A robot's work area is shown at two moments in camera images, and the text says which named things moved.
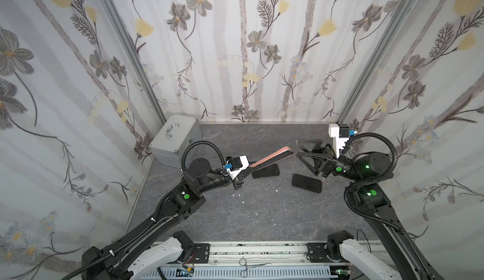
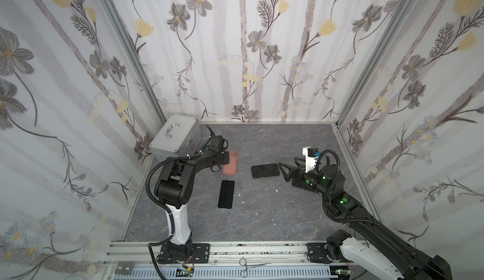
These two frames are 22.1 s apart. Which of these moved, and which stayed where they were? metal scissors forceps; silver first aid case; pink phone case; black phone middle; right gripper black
Moved: right gripper black; pink phone case
Stayed: silver first aid case; black phone middle; metal scissors forceps
